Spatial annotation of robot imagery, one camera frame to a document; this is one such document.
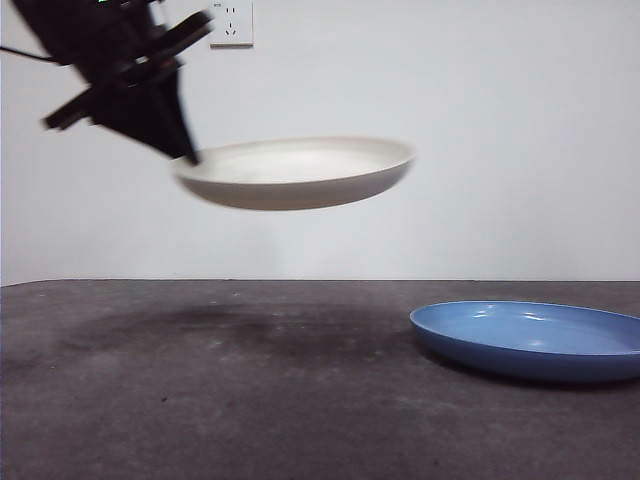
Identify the thin black cable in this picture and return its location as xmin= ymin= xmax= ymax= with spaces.
xmin=0 ymin=45 xmax=61 ymax=66

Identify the blue round plate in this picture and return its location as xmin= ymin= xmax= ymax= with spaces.
xmin=409 ymin=300 xmax=640 ymax=385

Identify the white wall power socket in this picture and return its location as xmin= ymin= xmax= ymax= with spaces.
xmin=208 ymin=0 xmax=255 ymax=50

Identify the white round plate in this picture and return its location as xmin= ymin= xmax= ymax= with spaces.
xmin=172 ymin=136 xmax=417 ymax=212

